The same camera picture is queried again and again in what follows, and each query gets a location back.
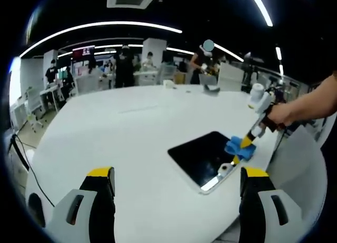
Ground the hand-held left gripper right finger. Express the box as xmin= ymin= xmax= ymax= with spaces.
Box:
xmin=239 ymin=166 xmax=310 ymax=243

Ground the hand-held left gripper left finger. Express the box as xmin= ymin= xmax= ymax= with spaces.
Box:
xmin=46 ymin=166 xmax=116 ymax=243

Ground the blue cleaning cloth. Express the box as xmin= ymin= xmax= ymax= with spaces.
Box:
xmin=224 ymin=136 xmax=257 ymax=161

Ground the black tablet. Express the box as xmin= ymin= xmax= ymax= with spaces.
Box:
xmin=167 ymin=131 xmax=253 ymax=195

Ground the person's right hand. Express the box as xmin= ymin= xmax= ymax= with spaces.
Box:
xmin=266 ymin=103 xmax=300 ymax=128

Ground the black tripod stand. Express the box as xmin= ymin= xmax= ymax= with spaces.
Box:
xmin=242 ymin=52 xmax=264 ymax=94

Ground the white upright panel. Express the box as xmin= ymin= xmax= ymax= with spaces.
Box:
xmin=218 ymin=63 xmax=244 ymax=93

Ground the black table grommet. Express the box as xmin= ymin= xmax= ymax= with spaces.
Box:
xmin=27 ymin=193 xmax=45 ymax=228

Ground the short ceiling light strip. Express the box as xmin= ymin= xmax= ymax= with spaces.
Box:
xmin=275 ymin=46 xmax=284 ymax=75

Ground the black stand leg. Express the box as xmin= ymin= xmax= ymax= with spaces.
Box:
xmin=9 ymin=134 xmax=29 ymax=171

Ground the straight ceiling light strip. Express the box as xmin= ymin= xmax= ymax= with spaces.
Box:
xmin=247 ymin=0 xmax=274 ymax=27

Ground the white crumpled object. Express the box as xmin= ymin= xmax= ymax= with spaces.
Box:
xmin=162 ymin=79 xmax=179 ymax=89

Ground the grey mesh office chair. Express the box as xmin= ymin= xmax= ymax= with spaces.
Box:
xmin=157 ymin=63 xmax=177 ymax=85

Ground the white chair with green base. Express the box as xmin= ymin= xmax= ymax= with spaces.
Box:
xmin=25 ymin=87 xmax=44 ymax=133

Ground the white office desk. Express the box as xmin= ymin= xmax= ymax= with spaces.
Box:
xmin=39 ymin=84 xmax=66 ymax=114

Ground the long curved ceiling light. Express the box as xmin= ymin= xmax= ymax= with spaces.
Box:
xmin=19 ymin=21 xmax=183 ymax=57

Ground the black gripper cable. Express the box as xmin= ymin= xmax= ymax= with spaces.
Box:
xmin=272 ymin=129 xmax=287 ymax=159

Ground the black floor cable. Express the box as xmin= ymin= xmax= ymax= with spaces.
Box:
xmin=10 ymin=134 xmax=56 ymax=208

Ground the red wall screen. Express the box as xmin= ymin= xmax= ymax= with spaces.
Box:
xmin=72 ymin=45 xmax=95 ymax=60

